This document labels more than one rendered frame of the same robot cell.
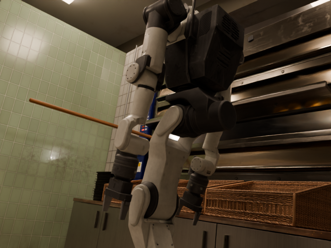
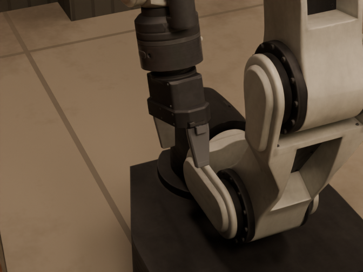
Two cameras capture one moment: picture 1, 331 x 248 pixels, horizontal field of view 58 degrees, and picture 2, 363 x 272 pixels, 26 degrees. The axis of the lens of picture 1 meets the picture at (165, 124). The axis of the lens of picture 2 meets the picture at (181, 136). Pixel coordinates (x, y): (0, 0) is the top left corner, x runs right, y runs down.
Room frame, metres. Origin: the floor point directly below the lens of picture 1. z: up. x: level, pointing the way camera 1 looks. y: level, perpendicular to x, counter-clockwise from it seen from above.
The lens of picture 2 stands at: (2.31, 0.15, 1.23)
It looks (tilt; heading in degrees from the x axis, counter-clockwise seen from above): 35 degrees down; 199
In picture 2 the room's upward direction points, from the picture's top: straight up
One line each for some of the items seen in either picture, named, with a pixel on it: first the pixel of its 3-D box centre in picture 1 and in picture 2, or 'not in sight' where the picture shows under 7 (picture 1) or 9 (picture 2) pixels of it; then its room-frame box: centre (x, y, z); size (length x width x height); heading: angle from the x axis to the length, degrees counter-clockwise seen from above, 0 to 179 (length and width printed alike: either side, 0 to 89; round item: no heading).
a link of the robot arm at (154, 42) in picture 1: (150, 60); not in sight; (1.05, 0.09, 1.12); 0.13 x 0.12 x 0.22; 132
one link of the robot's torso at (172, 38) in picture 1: (200, 55); not in sight; (1.16, -0.11, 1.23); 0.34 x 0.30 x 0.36; 133
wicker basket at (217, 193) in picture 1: (268, 198); not in sight; (1.75, -0.64, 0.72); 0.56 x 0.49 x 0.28; 38
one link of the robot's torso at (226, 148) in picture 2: not in sight; (250, 183); (1.15, -0.11, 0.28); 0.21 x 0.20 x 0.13; 43
